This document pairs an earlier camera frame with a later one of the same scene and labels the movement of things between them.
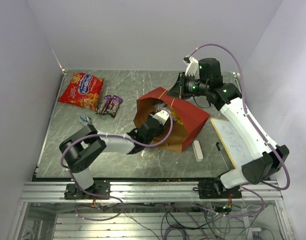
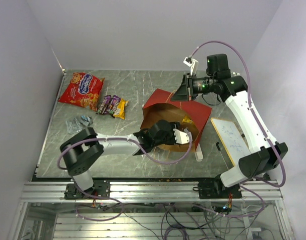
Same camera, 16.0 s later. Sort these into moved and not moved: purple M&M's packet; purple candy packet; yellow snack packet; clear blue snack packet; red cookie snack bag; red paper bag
Moved: red paper bag; yellow snack packet
Not moved: purple M&M's packet; clear blue snack packet; red cookie snack bag; purple candy packet
